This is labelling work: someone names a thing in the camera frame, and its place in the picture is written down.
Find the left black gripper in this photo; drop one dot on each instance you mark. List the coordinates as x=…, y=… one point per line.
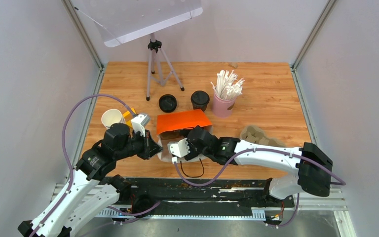
x=150, y=147

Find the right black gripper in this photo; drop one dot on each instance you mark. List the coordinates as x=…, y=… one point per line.
x=193, y=153

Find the orange paper bag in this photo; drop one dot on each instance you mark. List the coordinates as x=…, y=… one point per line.
x=173, y=127

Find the black paper coffee cup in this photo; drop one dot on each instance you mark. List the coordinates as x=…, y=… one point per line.
x=202, y=106

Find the black cup lid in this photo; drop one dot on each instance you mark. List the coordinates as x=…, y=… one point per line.
x=200, y=98

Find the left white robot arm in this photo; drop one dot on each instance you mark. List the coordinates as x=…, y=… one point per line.
x=67, y=213

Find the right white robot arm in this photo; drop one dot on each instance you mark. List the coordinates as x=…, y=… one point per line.
x=308, y=168

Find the pink straw holder cup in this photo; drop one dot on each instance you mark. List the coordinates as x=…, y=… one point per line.
x=222, y=108

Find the yellow triangular plastic stand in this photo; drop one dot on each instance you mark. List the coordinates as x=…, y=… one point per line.
x=127, y=118

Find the stack of black lids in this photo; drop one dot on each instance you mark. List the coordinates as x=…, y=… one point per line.
x=167, y=103

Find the stack of paper cups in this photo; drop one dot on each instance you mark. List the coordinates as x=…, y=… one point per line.
x=111, y=117

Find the cardboard cup carrier tray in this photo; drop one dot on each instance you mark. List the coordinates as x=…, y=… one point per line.
x=256, y=135

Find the bundle of wrapped straws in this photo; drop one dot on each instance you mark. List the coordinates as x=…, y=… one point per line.
x=228, y=86

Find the grey tripod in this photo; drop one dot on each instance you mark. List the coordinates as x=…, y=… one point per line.
x=155, y=72

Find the white reflector board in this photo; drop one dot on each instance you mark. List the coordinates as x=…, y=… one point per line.
x=122, y=21

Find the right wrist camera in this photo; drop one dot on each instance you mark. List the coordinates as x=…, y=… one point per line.
x=178, y=150

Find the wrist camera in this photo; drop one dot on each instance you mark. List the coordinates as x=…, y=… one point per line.
x=178, y=150
x=139, y=123

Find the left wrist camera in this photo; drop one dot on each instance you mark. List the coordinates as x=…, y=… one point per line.
x=139, y=123

